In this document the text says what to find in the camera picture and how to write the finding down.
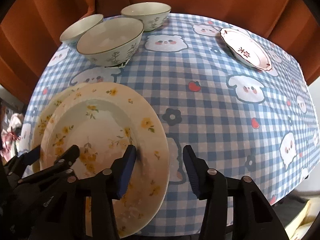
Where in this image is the large floral ceramic bowl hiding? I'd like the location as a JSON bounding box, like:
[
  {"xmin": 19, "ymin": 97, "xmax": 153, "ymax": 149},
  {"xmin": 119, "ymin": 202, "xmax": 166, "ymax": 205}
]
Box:
[{"xmin": 76, "ymin": 17, "xmax": 144, "ymax": 67}]

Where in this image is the yellow floral plate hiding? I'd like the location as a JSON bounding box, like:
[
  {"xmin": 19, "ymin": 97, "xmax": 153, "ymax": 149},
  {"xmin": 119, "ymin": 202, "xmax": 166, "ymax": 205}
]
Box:
[
  {"xmin": 40, "ymin": 82, "xmax": 169, "ymax": 238},
  {"xmin": 31, "ymin": 83, "xmax": 87, "ymax": 173}
]

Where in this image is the white plate with red pattern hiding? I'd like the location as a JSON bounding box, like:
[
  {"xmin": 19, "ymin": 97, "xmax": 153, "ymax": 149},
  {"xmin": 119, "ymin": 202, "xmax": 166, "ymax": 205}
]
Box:
[{"xmin": 220, "ymin": 28, "xmax": 272, "ymax": 71}]

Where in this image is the pile of clothes and bags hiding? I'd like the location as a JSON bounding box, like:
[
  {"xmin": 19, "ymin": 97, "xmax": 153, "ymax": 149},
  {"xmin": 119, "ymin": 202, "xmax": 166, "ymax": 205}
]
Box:
[{"xmin": 1, "ymin": 105, "xmax": 24, "ymax": 164}]

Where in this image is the blue checked cartoon tablecloth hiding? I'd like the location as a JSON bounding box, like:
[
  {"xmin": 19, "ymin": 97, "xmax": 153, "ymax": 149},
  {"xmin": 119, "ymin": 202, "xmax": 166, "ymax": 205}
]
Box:
[{"xmin": 20, "ymin": 13, "xmax": 319, "ymax": 237}]

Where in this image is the orange curtain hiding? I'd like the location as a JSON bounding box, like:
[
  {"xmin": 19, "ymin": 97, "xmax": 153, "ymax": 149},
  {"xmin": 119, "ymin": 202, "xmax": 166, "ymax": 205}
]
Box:
[{"xmin": 1, "ymin": 0, "xmax": 319, "ymax": 103}]

